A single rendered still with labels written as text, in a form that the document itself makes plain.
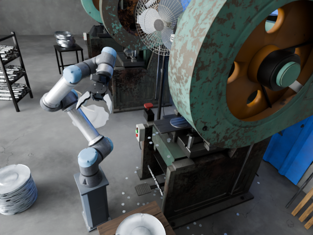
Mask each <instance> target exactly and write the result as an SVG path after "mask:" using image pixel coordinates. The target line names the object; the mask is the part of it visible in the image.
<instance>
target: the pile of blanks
mask: <svg viewBox="0 0 313 235"><path fill-rule="evenodd" d="M37 196H38V190H37V187H36V184H35V181H34V179H33V177H32V174H30V178H29V180H28V181H27V183H26V184H25V185H24V186H23V187H21V188H20V189H18V190H16V191H14V192H12V193H10V194H6V195H0V213H2V214H5V215H14V214H16V213H17V214H18V213H21V212H23V211H25V210H26V209H28V208H29V207H30V206H31V205H32V204H33V203H34V202H35V201H36V199H37Z"/></svg>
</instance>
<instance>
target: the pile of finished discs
mask: <svg viewBox="0 0 313 235"><path fill-rule="evenodd" d="M116 235H166V233H165V230H164V227H163V225H162V224H161V222H160V221H159V220H158V219H157V218H155V217H154V216H152V215H150V214H142V213H137V214H133V215H130V216H128V217H127V218H126V219H124V220H123V221H122V222H121V224H120V225H119V227H118V228H117V231H116Z"/></svg>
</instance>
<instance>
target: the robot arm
mask: <svg viewBox="0 0 313 235"><path fill-rule="evenodd" d="M115 61H116V51H115V50H114V49H113V48H110V47H105V48H103V50H102V53H101V54H100V55H98V56H96V57H93V58H91V59H88V60H85V61H83V62H80V63H77V64H75V65H70V66H68V67H67V68H65V69H64V70H63V76H62V77H61V79H60V80H59V81H58V82H57V83H56V85H55V86H54V87H53V88H52V89H51V90H50V91H49V92H48V93H46V94H44V95H43V97H42V98H41V100H40V104H41V107H42V108H43V109H44V110H45V111H48V112H56V111H58V110H60V109H61V110H62V111H63V112H66V113H68V115H69V116H70V117H71V119H72V120H73V122H74V123H75V124H76V126H77V127H78V128H79V130H80V131H81V132H82V134H83V135H84V136H85V138H86V139H87V140H88V142H89V144H88V145H89V147H90V148H87V149H86V148H85V149H83V150H82V151H81V152H80V153H79V155H78V163H79V167H80V171H81V173H80V176H79V182H80V185H81V186H83V187H85V188H93V187H95V186H97V185H99V184H100V183H101V181H102V172H101V171H100V169H99V164H100V163H101V162H102V161H103V160H104V159H105V158H106V157H107V156H108V155H109V154H110V153H111V152H112V150H113V147H114V146H113V143H112V141H111V139H110V138H108V137H104V136H103V135H100V134H99V133H98V131H97V130H96V129H95V127H94V126H93V125H92V124H91V122H90V121H89V119H88V118H87V117H86V115H85V114H84V112H83V111H82V110H81V108H80V107H81V105H83V106H85V105H86V104H87V101H88V100H89V99H90V98H91V93H92V99H93V101H94V100H95V101H99V100H101V101H105V102H106V103H107V106H108V110H109V112H110V114H111V113H112V95H111V92H110V91H109V88H108V84H109V81H110V80H111V78H112V74H113V69H114V65H115ZM88 76H90V80H92V81H93V82H96V83H93V84H92V85H90V86H89V87H88V88H86V89H85V90H84V92H83V93H82V95H81V97H80V99H79V101H78V94H77V92H76V91H75V90H74V89H73V88H74V87H75V86H76V85H77V84H78V83H79V82H80V81H81V80H82V79H84V78H86V77H88Z"/></svg>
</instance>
